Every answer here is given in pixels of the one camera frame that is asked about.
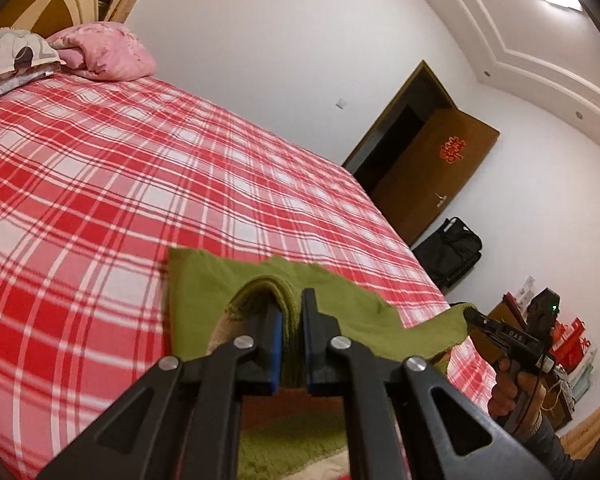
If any bed with red plaid sheet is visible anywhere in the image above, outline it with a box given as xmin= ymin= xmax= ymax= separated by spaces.
xmin=0 ymin=72 xmax=503 ymax=478

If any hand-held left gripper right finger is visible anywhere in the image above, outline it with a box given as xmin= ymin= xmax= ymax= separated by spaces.
xmin=301 ymin=287 xmax=556 ymax=480

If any red paper door decoration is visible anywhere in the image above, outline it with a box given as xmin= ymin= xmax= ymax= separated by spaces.
xmin=439 ymin=132 xmax=470 ymax=163

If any pink floral pillow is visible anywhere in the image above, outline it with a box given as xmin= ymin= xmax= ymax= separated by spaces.
xmin=46 ymin=21 xmax=157 ymax=82

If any teal box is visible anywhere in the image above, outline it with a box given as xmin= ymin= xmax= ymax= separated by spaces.
xmin=570 ymin=364 xmax=597 ymax=403

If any brown wooden door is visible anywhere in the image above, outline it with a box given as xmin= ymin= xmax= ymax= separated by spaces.
xmin=371 ymin=107 xmax=501 ymax=248

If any grey patterned pillow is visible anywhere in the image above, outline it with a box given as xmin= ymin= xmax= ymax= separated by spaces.
xmin=0 ymin=27 xmax=67 ymax=106

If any red gift box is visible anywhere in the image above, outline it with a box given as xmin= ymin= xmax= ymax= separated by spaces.
xmin=550 ymin=317 xmax=587 ymax=368

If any green knitted sweater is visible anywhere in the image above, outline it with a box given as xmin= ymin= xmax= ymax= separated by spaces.
xmin=166 ymin=246 xmax=473 ymax=392

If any dark wooden door frame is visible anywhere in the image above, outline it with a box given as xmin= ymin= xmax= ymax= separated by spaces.
xmin=341 ymin=60 xmax=458 ymax=196

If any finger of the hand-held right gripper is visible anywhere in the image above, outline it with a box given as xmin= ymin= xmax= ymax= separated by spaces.
xmin=462 ymin=305 xmax=503 ymax=337

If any person's right forearm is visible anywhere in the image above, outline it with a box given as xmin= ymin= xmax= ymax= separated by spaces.
xmin=522 ymin=416 xmax=588 ymax=480

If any black folded bag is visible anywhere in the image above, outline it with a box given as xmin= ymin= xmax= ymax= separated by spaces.
xmin=411 ymin=216 xmax=483 ymax=291

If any white box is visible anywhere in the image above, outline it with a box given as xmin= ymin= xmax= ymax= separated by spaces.
xmin=517 ymin=275 xmax=537 ymax=307

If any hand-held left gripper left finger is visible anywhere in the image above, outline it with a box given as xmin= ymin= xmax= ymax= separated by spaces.
xmin=37 ymin=305 xmax=283 ymax=480

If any person's right hand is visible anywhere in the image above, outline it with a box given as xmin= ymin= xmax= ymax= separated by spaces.
xmin=487 ymin=355 xmax=548 ymax=432

